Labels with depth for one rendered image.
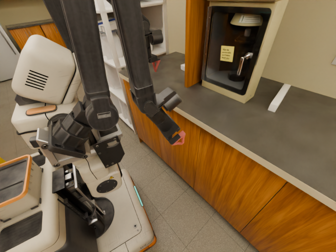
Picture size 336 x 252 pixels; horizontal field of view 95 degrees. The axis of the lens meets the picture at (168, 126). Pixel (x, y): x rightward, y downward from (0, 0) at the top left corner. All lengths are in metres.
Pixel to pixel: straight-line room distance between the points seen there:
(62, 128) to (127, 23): 0.29
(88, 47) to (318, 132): 0.96
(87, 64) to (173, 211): 1.38
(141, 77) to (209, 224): 1.35
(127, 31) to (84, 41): 0.09
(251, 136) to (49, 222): 0.93
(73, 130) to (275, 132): 0.82
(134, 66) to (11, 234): 0.79
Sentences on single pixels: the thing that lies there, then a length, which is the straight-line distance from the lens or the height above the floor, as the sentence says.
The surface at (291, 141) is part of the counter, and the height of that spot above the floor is 0.94.
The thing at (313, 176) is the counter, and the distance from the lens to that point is 0.79.
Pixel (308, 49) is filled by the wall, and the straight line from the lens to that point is 1.30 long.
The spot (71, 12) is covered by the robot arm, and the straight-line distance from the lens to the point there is 0.38.
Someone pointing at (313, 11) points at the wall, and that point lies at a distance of 1.28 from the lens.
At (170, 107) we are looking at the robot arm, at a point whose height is 1.17.
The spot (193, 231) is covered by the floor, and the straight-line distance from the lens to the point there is 1.53.
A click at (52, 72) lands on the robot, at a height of 1.32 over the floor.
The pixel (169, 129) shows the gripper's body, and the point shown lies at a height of 1.08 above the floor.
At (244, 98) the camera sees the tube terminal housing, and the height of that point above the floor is 0.97.
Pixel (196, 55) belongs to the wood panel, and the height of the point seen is 1.14.
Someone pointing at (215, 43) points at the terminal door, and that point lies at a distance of 1.00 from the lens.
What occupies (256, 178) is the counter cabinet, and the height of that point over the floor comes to 0.77.
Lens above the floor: 1.48
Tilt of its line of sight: 42 degrees down
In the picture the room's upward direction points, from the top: 4 degrees counter-clockwise
